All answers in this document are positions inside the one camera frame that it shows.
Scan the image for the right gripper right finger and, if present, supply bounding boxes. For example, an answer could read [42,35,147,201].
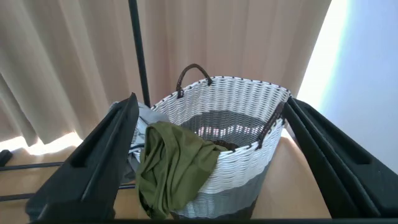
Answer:
[282,96,398,218]

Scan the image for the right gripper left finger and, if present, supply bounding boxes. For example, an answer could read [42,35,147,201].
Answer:
[26,92,140,221]

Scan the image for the green long-sleeved shirt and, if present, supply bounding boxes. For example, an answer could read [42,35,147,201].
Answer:
[136,121,229,220]

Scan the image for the black clothes rack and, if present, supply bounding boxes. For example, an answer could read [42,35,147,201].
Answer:
[0,0,152,202]

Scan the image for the white laundry basket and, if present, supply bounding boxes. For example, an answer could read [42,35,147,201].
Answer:
[132,63,293,220]

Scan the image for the pale grey garment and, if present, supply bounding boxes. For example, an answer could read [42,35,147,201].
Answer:
[108,101,171,184]

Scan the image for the beige curtain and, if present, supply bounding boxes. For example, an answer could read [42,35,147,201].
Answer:
[0,0,332,147]

